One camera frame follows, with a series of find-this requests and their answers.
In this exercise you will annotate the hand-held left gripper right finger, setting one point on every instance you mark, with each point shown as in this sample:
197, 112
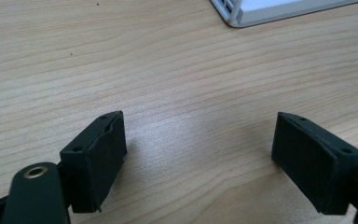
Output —
310, 168

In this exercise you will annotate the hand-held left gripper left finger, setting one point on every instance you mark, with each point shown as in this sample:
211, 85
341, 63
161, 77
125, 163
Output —
104, 161

